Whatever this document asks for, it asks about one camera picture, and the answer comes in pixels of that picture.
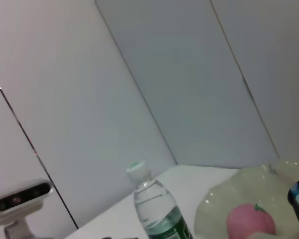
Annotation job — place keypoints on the clear green-label water bottle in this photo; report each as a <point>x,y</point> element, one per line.
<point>154,204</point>

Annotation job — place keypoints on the pink toy peach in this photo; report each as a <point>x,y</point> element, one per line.
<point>251,221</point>

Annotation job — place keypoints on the green wavy glass fruit bowl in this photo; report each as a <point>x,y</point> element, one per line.
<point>226,191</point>

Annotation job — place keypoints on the silver robot head camera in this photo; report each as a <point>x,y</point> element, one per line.
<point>20,199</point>

